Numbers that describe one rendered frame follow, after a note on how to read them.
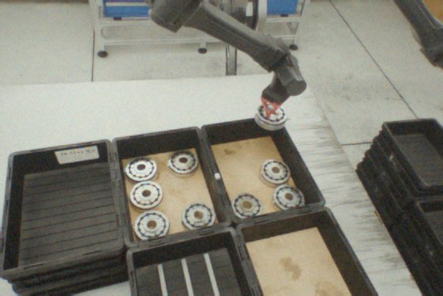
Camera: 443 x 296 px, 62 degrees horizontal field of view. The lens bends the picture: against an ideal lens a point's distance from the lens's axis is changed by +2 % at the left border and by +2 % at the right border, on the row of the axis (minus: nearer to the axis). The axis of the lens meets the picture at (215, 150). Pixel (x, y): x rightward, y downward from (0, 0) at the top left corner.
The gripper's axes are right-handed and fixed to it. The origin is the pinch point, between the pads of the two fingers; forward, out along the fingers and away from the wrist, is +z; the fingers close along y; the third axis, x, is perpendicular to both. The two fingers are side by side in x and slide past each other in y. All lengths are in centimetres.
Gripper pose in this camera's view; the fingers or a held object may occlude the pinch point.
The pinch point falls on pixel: (272, 110)
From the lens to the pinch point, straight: 120.6
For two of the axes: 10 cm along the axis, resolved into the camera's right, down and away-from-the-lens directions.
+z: -1.2, 6.5, 7.5
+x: -7.9, -5.2, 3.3
